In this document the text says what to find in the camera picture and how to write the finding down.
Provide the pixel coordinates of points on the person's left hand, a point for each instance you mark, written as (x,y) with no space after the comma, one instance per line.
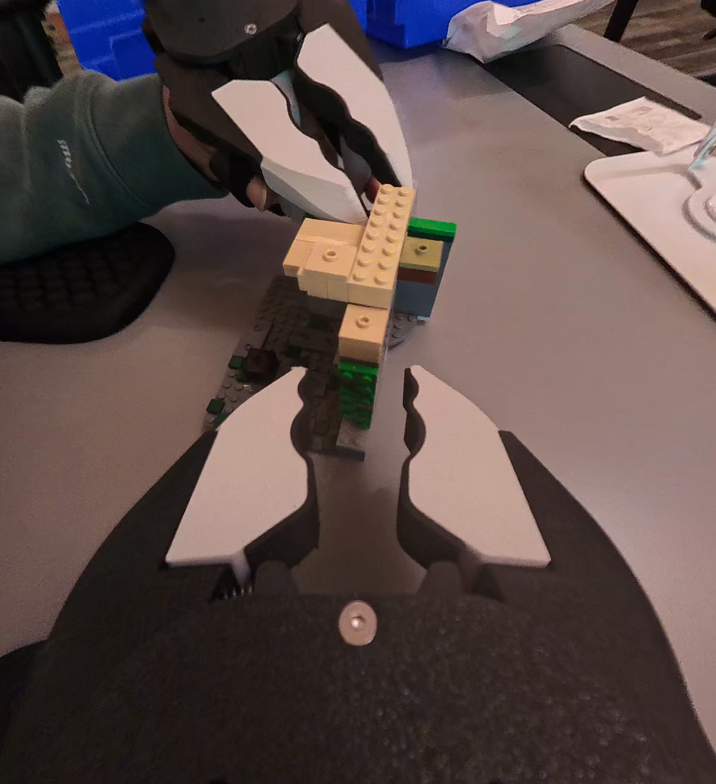
(259,195)

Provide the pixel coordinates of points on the crumpled white paper bag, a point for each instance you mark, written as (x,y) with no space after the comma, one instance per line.
(505,27)

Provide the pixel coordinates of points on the person's left forearm green sleeve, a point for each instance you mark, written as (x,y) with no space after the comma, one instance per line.
(58,165)

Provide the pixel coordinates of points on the small printed paper sheet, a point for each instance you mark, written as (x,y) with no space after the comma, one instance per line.
(639,122)

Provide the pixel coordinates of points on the blue plastic crate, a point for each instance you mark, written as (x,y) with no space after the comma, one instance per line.
(407,18)
(104,34)

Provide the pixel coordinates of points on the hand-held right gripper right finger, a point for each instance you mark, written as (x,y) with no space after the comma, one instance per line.
(474,490)

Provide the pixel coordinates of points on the white book stand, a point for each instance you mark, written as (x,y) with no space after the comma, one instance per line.
(652,202)

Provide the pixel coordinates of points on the toy brick building model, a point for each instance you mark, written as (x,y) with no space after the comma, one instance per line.
(370,257)

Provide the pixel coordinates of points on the grey desk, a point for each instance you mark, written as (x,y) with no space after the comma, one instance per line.
(548,380)

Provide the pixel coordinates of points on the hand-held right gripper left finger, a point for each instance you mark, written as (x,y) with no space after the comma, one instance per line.
(241,490)

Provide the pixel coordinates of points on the black desk mat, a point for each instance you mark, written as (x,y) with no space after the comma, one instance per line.
(566,86)

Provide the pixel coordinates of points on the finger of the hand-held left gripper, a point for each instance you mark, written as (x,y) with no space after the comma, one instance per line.
(352,73)
(272,135)

